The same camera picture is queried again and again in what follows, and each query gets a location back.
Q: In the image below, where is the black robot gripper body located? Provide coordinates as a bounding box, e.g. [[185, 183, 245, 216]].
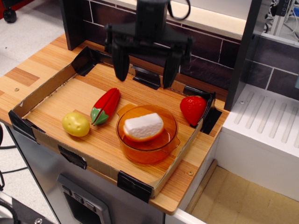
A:
[[105, 0, 194, 61]]

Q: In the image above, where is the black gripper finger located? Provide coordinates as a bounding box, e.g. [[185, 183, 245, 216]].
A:
[[112, 44, 129, 81], [163, 51, 182, 89]]

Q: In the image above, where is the salmon nigiri sushi toy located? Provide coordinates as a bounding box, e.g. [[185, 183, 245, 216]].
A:
[[123, 113, 164, 142]]

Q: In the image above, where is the cardboard fence with black tape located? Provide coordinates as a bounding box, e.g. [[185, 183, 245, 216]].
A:
[[8, 47, 225, 202]]

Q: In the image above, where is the orange transparent plastic pot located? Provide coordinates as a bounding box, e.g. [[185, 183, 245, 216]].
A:
[[116, 104, 180, 164]]

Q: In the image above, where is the red strawberry toy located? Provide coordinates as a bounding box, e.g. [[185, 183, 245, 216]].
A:
[[180, 96, 207, 126]]

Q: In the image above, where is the red chili pepper toy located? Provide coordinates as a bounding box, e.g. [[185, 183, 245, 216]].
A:
[[90, 88, 120, 126]]

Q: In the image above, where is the yellow potato toy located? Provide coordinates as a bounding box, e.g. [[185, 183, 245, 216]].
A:
[[62, 112, 90, 137]]

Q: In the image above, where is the black caster wheel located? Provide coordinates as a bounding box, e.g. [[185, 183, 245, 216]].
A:
[[3, 8, 17, 23]]

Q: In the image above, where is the white toy sink drainboard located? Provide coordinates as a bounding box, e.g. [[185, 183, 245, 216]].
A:
[[215, 85, 299, 200]]

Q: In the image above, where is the silver toy oven front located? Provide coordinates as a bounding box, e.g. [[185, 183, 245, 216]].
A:
[[7, 127, 165, 224]]

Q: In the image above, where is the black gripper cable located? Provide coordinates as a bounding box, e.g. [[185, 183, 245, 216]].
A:
[[167, 0, 191, 21]]

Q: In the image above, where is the dark grey cabinet post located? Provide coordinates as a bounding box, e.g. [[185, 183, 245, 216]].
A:
[[224, 0, 262, 111]]

